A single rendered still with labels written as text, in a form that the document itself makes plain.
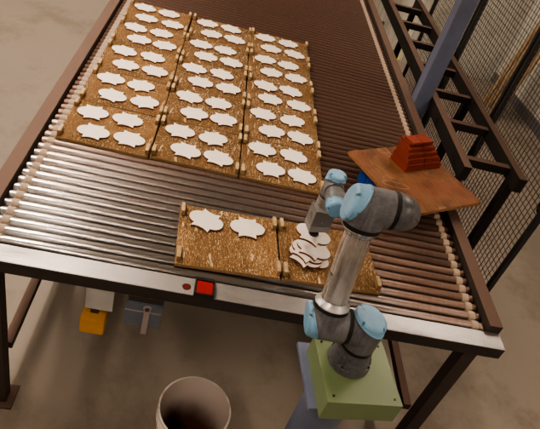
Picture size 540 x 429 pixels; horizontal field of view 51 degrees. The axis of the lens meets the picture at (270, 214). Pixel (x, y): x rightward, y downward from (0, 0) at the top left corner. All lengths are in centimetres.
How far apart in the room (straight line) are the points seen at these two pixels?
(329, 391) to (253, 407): 110
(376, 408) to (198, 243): 90
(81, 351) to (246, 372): 84
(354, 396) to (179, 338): 140
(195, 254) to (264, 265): 27
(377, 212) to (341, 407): 66
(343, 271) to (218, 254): 66
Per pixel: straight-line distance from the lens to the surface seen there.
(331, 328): 182
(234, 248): 228
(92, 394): 291
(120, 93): 309
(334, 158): 306
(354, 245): 170
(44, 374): 297
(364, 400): 196
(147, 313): 217
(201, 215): 237
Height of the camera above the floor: 247
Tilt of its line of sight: 38 degrees down
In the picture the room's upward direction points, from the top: 19 degrees clockwise
